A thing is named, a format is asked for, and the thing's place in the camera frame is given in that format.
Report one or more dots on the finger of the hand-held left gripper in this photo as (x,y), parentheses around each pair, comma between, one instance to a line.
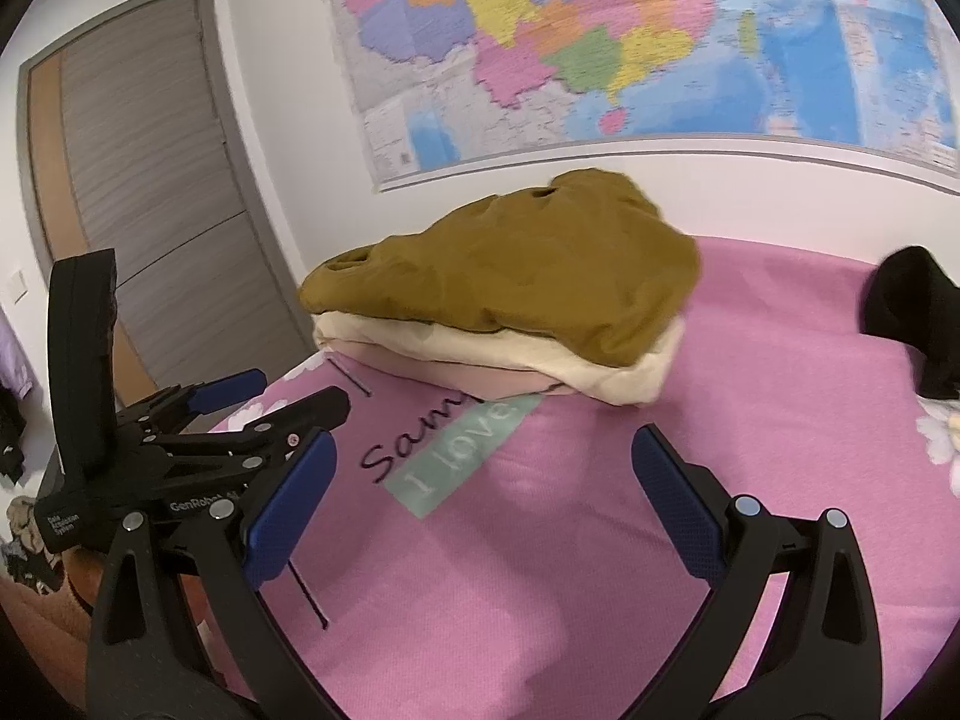
(229,386)
(319,406)

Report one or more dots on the colourful wall map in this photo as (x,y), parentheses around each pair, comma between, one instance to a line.
(600,30)

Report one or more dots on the dark cloth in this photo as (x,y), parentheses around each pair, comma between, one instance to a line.
(9,431)

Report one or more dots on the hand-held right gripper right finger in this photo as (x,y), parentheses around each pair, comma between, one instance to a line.
(679,506)

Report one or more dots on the person's left forearm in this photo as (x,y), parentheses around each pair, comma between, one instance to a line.
(41,630)

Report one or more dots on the pale pink folded garment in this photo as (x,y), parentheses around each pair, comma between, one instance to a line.
(465,379)

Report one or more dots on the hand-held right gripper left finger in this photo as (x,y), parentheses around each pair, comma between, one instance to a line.
(292,510)

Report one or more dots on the olive brown jacket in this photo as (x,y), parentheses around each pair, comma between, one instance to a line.
(525,277)

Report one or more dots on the cream garment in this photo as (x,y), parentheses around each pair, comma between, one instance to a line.
(630,382)

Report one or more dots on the black garment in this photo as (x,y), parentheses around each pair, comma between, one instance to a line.
(907,300)

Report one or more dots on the purple cloth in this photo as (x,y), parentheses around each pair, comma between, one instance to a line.
(15,356)

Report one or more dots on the floral patterned cloth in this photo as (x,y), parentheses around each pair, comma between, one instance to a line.
(26,540)

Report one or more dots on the pink flower printed blanket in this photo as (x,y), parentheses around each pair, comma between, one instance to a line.
(600,540)

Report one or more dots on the grey wooden door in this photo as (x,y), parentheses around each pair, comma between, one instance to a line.
(150,165)

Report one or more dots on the white wall light switch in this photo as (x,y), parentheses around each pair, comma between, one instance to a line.
(15,289)

